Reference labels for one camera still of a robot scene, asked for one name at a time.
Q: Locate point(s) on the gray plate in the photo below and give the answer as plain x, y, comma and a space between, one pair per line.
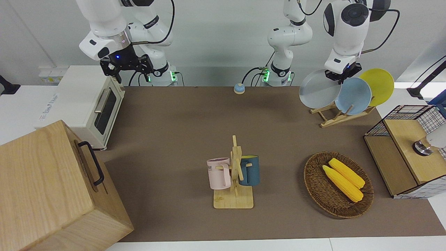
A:
318, 90

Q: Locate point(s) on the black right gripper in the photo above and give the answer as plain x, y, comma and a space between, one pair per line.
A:
123, 59

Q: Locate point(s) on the wooden drawer box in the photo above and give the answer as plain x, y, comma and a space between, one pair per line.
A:
41, 188

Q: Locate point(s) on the white cylindrical bottle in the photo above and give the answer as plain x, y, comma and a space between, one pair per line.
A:
437, 137

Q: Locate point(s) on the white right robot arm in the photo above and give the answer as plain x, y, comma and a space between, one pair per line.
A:
104, 21

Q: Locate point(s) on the brown wicker basket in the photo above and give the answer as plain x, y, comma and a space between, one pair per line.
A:
320, 188

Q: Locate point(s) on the white power strip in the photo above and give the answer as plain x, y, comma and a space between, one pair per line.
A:
48, 75

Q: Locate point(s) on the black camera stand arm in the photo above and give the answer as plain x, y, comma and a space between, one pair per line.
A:
416, 92

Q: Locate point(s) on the light blue plate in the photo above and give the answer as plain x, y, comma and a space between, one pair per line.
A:
355, 97

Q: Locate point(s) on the white toaster oven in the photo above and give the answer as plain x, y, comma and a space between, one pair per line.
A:
69, 101

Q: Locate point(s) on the blue service bell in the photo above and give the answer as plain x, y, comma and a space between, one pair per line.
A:
239, 89

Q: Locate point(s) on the wooden mug rack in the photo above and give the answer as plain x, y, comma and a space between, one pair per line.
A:
233, 198

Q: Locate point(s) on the black stand foot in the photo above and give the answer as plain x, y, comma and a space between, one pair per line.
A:
8, 89

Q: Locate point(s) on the brown table mat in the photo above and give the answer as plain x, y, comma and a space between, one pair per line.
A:
174, 132

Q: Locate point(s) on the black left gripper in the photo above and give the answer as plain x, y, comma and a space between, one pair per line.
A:
348, 72

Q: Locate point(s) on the yellow corn cob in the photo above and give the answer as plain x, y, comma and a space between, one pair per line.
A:
343, 184
346, 172

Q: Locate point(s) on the pink mug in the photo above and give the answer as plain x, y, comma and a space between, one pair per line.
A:
217, 174

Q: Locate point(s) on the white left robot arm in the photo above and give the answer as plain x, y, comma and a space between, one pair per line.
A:
345, 35

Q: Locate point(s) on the yellow plate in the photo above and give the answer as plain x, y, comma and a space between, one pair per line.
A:
381, 85

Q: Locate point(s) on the dark blue mug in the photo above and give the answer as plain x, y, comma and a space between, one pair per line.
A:
251, 172

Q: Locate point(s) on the wooden plate rack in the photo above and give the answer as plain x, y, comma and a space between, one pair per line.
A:
334, 120

